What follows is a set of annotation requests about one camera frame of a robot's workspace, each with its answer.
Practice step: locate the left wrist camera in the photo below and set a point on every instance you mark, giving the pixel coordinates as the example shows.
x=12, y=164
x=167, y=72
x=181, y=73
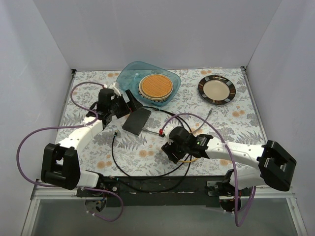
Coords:
x=115, y=87

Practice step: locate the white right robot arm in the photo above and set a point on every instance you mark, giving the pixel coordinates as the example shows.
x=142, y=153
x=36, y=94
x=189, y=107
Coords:
x=269, y=164

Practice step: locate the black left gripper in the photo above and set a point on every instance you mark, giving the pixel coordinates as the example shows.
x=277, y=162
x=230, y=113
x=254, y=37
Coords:
x=124, y=106

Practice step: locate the black network switch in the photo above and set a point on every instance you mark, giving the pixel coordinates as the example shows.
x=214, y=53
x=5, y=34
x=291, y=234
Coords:
x=136, y=121

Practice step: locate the teal plastic container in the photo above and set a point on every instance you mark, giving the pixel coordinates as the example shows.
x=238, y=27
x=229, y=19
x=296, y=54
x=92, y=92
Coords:
x=132, y=75

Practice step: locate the orange woven coaster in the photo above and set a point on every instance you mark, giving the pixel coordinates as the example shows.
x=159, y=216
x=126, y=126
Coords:
x=156, y=78

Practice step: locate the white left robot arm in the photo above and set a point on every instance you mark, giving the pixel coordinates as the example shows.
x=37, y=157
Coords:
x=60, y=166

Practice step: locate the striped cream bowl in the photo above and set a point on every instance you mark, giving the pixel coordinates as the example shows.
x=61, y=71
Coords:
x=155, y=98

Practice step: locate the aluminium frame rail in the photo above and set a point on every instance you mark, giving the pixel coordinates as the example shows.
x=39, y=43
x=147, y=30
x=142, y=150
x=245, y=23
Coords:
x=58, y=212

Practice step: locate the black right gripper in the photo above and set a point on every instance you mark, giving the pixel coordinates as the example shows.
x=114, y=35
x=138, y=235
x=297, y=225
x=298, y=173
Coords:
x=171, y=152

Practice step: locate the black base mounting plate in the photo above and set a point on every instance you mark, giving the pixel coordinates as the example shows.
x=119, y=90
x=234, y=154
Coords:
x=164, y=191

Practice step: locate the dark rimmed ceramic plate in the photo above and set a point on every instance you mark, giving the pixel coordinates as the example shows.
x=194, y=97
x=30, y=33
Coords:
x=216, y=89

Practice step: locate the floral table mat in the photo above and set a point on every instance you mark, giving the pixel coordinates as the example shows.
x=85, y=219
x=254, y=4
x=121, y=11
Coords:
x=115, y=152

